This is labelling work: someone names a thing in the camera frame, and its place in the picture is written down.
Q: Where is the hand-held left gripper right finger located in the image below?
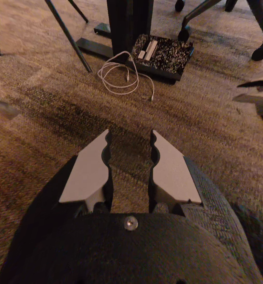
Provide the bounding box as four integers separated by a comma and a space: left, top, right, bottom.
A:
148, 129, 203, 214

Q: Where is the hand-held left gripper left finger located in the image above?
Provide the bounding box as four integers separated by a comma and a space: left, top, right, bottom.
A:
59, 129, 114, 212

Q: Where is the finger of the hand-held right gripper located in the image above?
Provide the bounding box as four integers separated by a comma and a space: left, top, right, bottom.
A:
236, 74, 263, 93
232, 94, 263, 105

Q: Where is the black office chair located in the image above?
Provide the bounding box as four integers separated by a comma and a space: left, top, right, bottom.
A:
175, 0, 263, 62

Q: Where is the black speckled notebook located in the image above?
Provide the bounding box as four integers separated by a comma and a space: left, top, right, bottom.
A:
125, 33, 195, 82

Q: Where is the black tripod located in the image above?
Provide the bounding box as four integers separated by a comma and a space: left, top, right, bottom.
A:
0, 0, 93, 73

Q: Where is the black table leg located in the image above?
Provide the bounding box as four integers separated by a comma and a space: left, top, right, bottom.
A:
76, 0, 154, 58

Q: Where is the thin white cable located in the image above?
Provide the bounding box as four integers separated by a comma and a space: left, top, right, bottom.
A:
97, 51, 155, 102

